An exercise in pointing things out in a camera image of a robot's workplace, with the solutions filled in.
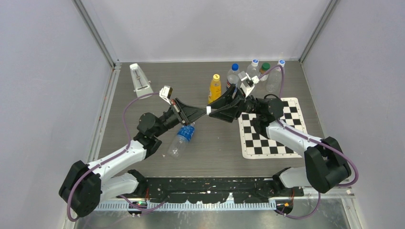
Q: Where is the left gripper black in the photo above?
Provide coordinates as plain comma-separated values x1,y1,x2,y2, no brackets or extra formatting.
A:
153,98,208,138

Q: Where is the right standing clear bottle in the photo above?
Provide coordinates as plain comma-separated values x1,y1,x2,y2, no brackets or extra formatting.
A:
266,67,282,94

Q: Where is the yellow bottle cap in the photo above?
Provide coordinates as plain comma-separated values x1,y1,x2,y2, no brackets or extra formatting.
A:
213,74,220,81

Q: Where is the standing clear bottle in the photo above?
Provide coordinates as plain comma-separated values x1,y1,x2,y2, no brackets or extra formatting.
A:
266,67,282,94
246,59,260,78

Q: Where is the white metronome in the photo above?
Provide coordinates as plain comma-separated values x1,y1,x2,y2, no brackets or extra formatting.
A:
129,63,153,99

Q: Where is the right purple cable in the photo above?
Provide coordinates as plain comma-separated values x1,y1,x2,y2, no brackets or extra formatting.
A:
257,64,360,220

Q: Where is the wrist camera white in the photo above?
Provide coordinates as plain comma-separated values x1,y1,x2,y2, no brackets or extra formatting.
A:
159,85,173,104
238,71,259,97

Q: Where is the clear bottle pepsi label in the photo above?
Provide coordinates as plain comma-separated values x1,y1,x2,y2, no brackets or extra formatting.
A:
226,69,240,90

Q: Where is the purple cable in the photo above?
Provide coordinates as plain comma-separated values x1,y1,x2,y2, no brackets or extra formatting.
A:
257,64,360,220
66,92,162,222

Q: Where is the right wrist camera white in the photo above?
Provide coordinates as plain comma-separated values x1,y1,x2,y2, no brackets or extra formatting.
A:
238,71,259,97

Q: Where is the green cap brown bottle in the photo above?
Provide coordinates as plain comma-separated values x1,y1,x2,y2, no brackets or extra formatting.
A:
259,62,271,81

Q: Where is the yellow juice bottle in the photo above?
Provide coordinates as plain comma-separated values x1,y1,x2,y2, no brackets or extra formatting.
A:
208,79,222,103

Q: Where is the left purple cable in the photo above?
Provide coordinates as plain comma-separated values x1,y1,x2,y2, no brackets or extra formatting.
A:
66,92,162,222

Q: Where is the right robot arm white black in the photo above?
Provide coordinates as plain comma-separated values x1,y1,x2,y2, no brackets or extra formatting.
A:
207,86,358,196

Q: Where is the clear bottle blue label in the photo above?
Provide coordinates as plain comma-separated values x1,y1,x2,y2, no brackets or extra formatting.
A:
168,122,195,158

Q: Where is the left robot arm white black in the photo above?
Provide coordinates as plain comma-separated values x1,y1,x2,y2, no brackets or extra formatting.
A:
59,98,211,222

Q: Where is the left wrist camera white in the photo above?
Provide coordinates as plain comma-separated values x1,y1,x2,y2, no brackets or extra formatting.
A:
159,85,173,104

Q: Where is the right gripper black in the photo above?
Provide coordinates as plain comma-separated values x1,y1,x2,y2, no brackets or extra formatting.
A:
207,84,263,124

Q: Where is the blue bottle cap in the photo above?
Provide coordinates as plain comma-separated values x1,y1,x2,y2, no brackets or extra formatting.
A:
231,63,239,71

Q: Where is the left standing clear bottle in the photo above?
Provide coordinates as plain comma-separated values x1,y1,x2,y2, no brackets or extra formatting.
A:
246,59,260,78

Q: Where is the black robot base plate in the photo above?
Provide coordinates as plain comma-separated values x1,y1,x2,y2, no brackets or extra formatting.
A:
125,177,304,213

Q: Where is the white bottle cap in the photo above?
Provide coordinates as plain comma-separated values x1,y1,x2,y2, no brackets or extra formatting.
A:
206,106,212,115

